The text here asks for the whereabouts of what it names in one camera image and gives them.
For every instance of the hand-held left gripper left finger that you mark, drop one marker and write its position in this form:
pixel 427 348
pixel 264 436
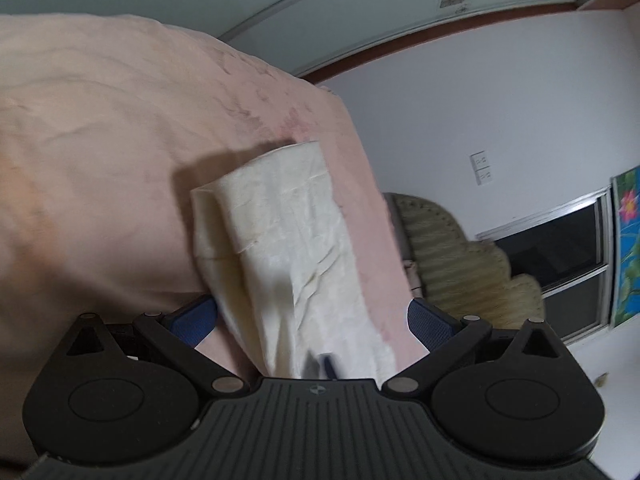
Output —
pixel 197 318

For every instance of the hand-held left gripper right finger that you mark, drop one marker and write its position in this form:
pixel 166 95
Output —
pixel 426 318

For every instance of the white pants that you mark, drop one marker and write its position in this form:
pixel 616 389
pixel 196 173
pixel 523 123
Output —
pixel 295 240

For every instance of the olive padded headboard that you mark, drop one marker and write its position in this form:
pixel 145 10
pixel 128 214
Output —
pixel 465 260

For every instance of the pink blanket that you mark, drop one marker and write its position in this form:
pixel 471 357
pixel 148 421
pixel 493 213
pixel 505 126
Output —
pixel 100 160

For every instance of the window with metal frame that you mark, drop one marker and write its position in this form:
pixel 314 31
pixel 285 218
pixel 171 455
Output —
pixel 555 250

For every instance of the white wall socket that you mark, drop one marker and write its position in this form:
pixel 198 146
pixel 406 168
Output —
pixel 481 167

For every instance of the brown wooden frame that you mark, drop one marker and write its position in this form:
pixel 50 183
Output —
pixel 425 37

